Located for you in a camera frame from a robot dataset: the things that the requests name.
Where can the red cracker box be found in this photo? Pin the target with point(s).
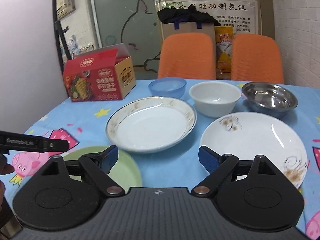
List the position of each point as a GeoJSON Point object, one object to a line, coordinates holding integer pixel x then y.
{"type": "Point", "coordinates": [100, 75]}

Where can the white poster with text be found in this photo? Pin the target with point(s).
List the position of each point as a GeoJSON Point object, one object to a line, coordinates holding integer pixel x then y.
{"type": "Point", "coordinates": [242, 15]}

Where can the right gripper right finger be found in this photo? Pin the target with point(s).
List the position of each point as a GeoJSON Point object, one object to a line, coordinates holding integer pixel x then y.
{"type": "Point", "coordinates": [220, 169]}

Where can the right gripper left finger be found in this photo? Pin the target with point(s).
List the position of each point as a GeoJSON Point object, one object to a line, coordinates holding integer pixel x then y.
{"type": "Point", "coordinates": [96, 168]}

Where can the green plate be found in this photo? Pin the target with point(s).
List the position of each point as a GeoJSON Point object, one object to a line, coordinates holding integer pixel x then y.
{"type": "Point", "coordinates": [125, 172]}

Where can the white ceramic bowl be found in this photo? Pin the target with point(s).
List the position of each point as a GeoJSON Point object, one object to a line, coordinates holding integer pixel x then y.
{"type": "Point", "coordinates": [214, 98]}

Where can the right orange chair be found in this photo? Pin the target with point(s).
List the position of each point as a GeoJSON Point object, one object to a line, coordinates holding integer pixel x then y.
{"type": "Point", "coordinates": [256, 58]}

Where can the white plate floral print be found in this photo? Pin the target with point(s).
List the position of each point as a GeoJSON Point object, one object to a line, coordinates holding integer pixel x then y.
{"type": "Point", "coordinates": [247, 134]}

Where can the blue plastic bowl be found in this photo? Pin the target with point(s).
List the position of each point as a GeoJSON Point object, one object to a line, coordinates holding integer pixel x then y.
{"type": "Point", "coordinates": [173, 87]}

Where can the orange chair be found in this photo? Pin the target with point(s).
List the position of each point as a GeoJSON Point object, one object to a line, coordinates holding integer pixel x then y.
{"type": "Point", "coordinates": [256, 58]}
{"type": "Point", "coordinates": [187, 55]}

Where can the glass door with cat drawing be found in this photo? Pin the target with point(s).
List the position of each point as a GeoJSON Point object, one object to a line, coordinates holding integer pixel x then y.
{"type": "Point", "coordinates": [134, 23]}

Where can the wall air conditioner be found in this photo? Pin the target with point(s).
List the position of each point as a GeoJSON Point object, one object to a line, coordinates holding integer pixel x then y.
{"type": "Point", "coordinates": [64, 8]}

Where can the yellow snack bag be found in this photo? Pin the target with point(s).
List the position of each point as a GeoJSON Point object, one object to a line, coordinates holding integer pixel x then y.
{"type": "Point", "coordinates": [223, 38]}

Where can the black tripod stand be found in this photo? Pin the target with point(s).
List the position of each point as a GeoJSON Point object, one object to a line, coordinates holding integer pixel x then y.
{"type": "Point", "coordinates": [59, 37]}

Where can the left orange chair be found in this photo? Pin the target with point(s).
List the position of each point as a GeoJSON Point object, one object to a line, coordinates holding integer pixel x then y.
{"type": "Point", "coordinates": [187, 55]}

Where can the blue cartoon tablecloth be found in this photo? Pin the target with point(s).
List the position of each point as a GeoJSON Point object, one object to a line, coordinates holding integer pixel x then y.
{"type": "Point", "coordinates": [178, 166]}

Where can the person's left hand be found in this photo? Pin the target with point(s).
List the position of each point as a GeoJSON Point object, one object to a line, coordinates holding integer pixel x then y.
{"type": "Point", "coordinates": [8, 169]}

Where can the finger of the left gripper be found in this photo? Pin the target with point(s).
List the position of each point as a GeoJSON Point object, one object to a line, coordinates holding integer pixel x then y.
{"type": "Point", "coordinates": [54, 145]}

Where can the black cloth on box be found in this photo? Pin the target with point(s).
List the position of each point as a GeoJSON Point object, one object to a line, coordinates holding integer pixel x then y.
{"type": "Point", "coordinates": [190, 14]}

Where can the brown cardboard box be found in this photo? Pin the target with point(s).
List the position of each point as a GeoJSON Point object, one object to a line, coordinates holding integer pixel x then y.
{"type": "Point", "coordinates": [188, 27]}

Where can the brown rimmed white plate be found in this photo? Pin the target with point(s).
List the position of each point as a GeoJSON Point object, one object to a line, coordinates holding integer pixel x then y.
{"type": "Point", "coordinates": [151, 124]}

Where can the stainless steel bowl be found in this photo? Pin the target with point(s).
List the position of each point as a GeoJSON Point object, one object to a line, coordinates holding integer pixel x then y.
{"type": "Point", "coordinates": [270, 99]}

